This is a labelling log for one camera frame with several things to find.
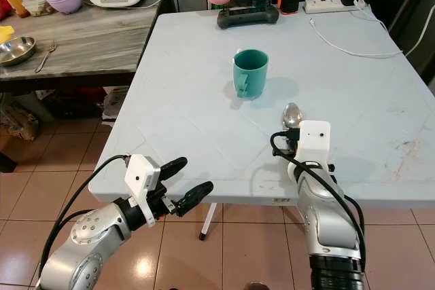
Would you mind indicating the steel fork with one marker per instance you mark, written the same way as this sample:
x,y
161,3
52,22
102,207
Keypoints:
x,y
45,56

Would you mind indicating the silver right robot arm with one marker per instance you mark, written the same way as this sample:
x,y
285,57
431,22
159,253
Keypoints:
x,y
329,222

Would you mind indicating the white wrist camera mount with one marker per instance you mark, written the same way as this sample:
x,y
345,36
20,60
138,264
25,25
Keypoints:
x,y
143,176
312,142

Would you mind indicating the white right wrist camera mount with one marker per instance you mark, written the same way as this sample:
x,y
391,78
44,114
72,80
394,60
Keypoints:
x,y
312,142

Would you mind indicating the steel spoon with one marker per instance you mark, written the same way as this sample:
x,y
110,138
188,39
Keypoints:
x,y
292,115

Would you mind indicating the brown bag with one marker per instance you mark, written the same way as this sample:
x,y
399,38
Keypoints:
x,y
18,120

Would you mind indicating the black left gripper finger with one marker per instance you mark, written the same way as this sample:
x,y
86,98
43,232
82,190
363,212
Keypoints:
x,y
172,168
197,196

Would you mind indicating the black handheld controller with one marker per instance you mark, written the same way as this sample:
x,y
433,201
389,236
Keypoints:
x,y
247,17

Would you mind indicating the white table leg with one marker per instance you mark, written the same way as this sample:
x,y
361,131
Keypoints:
x,y
207,222

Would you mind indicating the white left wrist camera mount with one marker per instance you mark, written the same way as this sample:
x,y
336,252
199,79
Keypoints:
x,y
143,176

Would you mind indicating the steel bowl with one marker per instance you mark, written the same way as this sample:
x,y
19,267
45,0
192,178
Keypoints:
x,y
17,51

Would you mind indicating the white box with papers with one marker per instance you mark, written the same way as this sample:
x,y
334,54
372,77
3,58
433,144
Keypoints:
x,y
115,106

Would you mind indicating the white power strip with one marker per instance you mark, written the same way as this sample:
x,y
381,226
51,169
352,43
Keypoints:
x,y
332,5

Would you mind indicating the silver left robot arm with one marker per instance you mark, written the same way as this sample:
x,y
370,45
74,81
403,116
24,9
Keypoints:
x,y
92,236

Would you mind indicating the teal mug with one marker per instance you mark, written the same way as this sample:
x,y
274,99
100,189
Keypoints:
x,y
251,73

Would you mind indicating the clear plastic container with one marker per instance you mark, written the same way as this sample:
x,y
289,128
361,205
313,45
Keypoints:
x,y
35,3

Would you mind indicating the yellow plastic dish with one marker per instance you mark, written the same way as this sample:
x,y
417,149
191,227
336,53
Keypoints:
x,y
6,33

